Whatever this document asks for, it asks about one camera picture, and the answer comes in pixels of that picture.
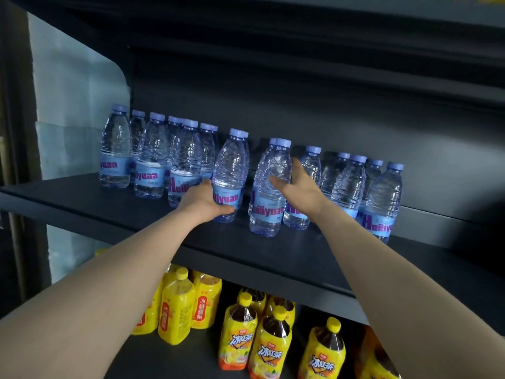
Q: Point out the person's left hand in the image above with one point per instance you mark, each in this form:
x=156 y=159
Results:
x=199 y=203

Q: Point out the person's right hand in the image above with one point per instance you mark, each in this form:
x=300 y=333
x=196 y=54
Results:
x=303 y=191

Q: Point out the person's right thumb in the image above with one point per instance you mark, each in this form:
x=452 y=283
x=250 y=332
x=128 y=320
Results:
x=281 y=181

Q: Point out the person's left thumb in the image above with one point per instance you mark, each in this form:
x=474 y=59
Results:
x=223 y=211

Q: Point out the clear water bottle blue cap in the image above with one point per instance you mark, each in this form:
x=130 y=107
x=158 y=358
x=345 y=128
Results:
x=232 y=165
x=268 y=209

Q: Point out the person's right forearm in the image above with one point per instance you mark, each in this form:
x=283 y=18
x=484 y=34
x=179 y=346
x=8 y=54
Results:
x=402 y=296

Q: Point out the person's left forearm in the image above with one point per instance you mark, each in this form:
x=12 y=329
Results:
x=98 y=303

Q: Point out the row of water bottles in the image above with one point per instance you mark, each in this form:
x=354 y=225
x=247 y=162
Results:
x=152 y=161

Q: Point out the yellow juice bottle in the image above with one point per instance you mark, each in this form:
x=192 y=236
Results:
x=150 y=317
x=206 y=301
x=100 y=252
x=176 y=311

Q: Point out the dark grey shelf board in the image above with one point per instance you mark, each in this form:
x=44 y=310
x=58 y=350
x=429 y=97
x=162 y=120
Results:
x=130 y=211

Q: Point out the group of dark tea bottles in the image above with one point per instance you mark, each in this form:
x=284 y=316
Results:
x=272 y=343

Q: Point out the dark grey overhead shelf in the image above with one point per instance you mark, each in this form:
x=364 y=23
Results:
x=315 y=31

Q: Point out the white side panel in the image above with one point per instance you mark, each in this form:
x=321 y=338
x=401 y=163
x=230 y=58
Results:
x=67 y=114

